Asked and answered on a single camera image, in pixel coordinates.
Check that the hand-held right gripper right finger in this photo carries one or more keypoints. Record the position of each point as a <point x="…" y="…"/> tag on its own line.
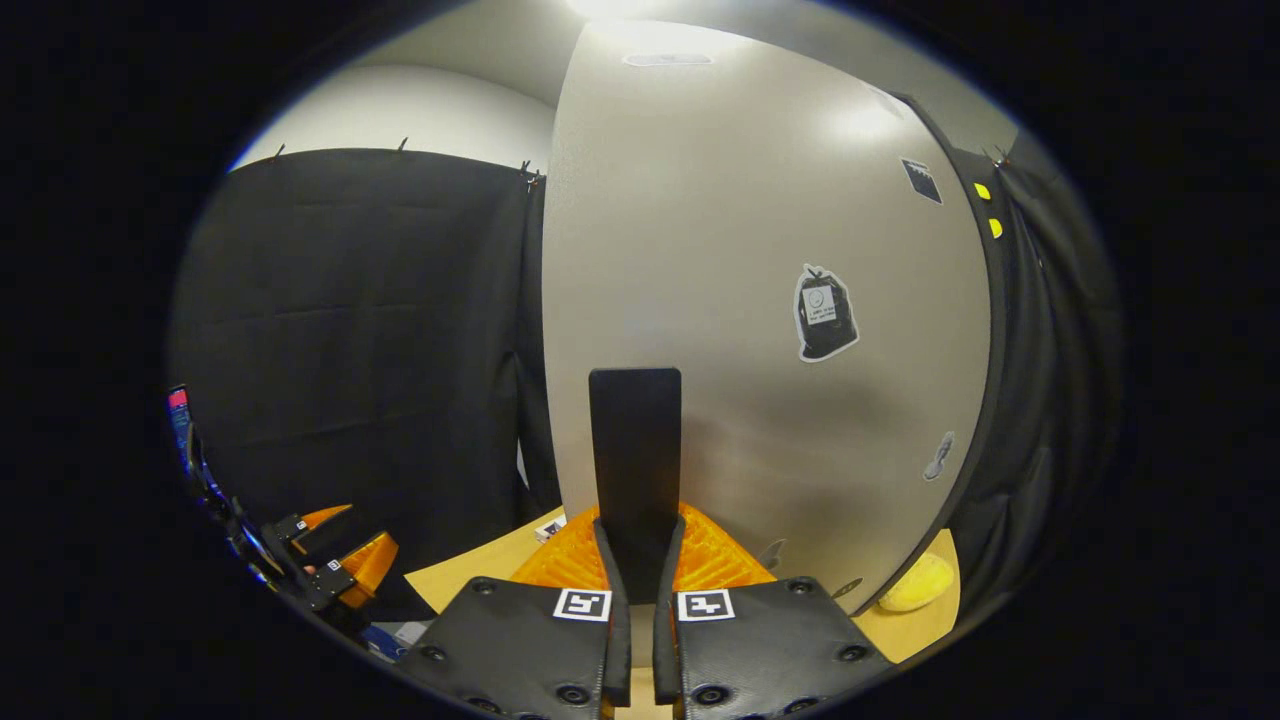
<point x="667" y="650"/>

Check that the yellow rounded object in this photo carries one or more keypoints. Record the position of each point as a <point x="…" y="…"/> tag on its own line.
<point x="915" y="585"/>

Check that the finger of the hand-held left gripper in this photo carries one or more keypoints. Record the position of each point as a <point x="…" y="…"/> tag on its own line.
<point x="365" y="565"/>
<point x="300" y="525"/>

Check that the black backdrop cloth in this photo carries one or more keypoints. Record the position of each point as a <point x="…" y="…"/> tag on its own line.
<point x="350" y="330"/>

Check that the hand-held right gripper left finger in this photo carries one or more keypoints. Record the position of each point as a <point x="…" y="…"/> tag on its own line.
<point x="618" y="640"/>

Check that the white book with dark cover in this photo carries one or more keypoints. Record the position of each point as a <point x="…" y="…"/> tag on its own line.
<point x="551" y="528"/>

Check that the long ceiling light panel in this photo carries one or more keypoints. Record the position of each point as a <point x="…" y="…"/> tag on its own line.
<point x="605" y="6"/>

